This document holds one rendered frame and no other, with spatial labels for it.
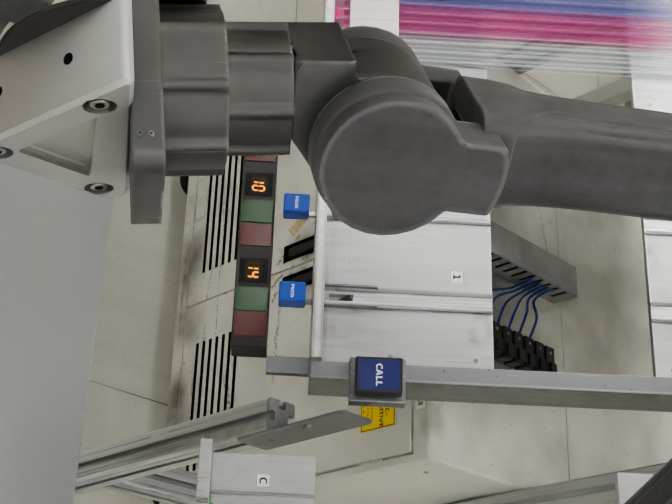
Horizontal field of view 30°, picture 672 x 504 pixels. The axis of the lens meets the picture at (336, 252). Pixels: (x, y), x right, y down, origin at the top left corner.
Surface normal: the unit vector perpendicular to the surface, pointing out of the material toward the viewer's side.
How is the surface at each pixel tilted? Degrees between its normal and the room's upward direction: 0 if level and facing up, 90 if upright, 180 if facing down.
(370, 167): 59
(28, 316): 0
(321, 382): 90
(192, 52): 37
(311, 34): 52
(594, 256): 0
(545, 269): 0
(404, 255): 43
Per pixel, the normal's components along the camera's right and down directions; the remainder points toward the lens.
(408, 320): 0.06, -0.42
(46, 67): -0.58, -0.21
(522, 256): 0.72, -0.27
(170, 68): 0.18, -0.14
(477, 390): -0.03, 0.91
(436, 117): 0.17, 0.52
